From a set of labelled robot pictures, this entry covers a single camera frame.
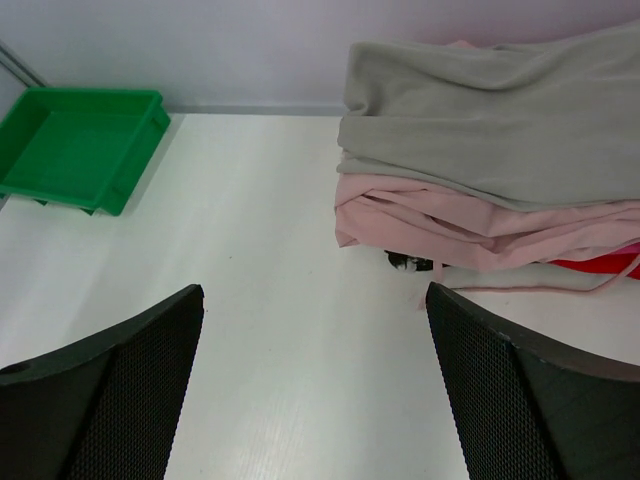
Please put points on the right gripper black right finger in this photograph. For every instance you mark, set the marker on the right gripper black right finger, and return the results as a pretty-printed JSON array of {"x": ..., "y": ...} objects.
[{"x": 527, "y": 406}]

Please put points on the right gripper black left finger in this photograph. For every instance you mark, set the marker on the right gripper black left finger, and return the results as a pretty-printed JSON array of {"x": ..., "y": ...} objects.
[{"x": 106, "y": 406}]

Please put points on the grey trousers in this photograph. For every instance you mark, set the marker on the grey trousers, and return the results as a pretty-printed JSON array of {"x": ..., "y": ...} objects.
[{"x": 526, "y": 126}]

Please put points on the pink folded trousers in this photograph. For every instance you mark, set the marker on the pink folded trousers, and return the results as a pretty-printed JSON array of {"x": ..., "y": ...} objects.
[{"x": 454, "y": 228}]

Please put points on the red folded garment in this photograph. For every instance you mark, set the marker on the red folded garment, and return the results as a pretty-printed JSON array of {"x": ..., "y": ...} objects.
[{"x": 610, "y": 264}]

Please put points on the dark patterned folded garment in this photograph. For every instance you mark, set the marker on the dark patterned folded garment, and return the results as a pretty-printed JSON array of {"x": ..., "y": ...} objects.
[{"x": 407, "y": 263}]

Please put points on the green plastic tray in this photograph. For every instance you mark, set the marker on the green plastic tray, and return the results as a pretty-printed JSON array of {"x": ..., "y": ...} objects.
[{"x": 80, "y": 147}]

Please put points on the left aluminium frame post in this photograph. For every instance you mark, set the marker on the left aluminium frame post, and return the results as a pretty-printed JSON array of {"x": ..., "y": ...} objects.
[{"x": 19, "y": 69}]

